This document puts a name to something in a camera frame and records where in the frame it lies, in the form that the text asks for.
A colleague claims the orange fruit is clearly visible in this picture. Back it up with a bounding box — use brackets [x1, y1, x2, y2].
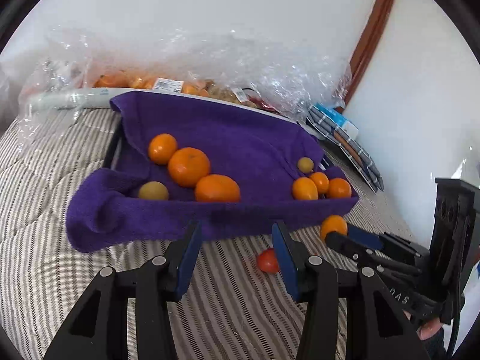
[168, 147, 211, 188]
[291, 177, 318, 201]
[194, 174, 241, 203]
[148, 133, 178, 165]
[326, 178, 352, 199]
[320, 214, 348, 241]

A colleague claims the small orange kumquat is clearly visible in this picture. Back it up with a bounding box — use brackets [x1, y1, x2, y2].
[309, 172, 329, 195]

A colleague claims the green-yellow small fruit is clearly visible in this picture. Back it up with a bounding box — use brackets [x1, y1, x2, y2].
[297, 157, 315, 174]

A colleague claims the small greenish fruit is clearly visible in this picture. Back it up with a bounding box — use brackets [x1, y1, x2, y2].
[137, 181, 169, 201]

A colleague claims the person's right hand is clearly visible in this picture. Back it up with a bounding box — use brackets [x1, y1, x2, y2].
[416, 318, 443, 341]

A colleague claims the small red tomato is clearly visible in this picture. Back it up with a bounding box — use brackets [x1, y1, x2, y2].
[256, 248, 280, 274]

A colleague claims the grey checked folded cloth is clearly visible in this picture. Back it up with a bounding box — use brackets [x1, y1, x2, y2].
[307, 106, 384, 193]

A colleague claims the blue white box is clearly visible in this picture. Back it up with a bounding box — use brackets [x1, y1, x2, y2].
[315, 103, 359, 139]

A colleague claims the purple towel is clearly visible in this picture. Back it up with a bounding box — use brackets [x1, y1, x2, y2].
[66, 91, 359, 253]

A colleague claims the crumpled clear plastic bag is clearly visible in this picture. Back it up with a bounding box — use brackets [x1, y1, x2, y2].
[162, 32, 352, 119]

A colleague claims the white plastic tube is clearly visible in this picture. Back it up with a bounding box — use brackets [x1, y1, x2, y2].
[21, 88, 295, 124]

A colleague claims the clear bag of oranges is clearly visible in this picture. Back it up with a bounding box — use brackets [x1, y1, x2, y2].
[94, 70, 257, 108]

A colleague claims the brown wooden door frame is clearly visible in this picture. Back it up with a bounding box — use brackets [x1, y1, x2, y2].
[344, 0, 395, 107]

